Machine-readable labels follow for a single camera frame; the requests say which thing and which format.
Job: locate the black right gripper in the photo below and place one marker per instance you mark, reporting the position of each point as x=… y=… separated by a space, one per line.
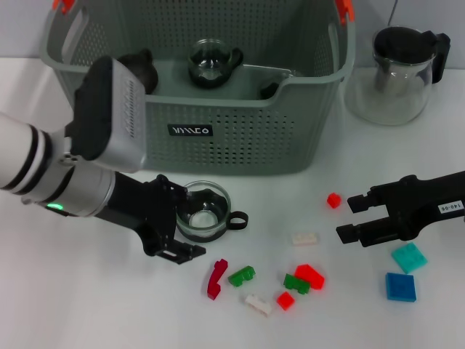
x=428 y=207

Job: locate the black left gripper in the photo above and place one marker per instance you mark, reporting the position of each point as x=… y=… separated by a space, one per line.
x=145 y=211

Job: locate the grey-green perforated storage bin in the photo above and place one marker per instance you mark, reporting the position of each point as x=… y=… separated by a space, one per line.
x=236 y=145

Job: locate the small red toy brick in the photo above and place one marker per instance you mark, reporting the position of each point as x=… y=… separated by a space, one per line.
x=333 y=200

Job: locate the white toy brick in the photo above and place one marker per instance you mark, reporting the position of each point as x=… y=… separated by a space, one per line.
x=258 y=305
x=305 y=239

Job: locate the teal toy plate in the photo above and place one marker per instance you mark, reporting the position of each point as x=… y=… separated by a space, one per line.
x=409 y=257

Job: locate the dark red curved toy brick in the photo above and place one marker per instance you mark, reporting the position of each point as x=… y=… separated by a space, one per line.
x=215 y=281

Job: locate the red sloped toy brick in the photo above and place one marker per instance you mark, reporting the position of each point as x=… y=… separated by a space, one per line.
x=312 y=276

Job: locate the blue toy plate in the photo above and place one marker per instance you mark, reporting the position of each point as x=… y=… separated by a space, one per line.
x=399 y=286

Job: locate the green toy brick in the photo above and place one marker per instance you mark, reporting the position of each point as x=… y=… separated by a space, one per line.
x=295 y=283
x=240 y=276

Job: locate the red square toy brick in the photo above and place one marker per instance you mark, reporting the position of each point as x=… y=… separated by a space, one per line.
x=286 y=301

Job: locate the dark clay teapot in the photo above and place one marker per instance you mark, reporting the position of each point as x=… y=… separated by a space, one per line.
x=149 y=72

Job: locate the glass teapot black lid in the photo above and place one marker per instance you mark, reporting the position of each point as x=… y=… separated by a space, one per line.
x=403 y=43

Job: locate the left wrist camera housing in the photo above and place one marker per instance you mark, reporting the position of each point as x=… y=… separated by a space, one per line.
x=109 y=116

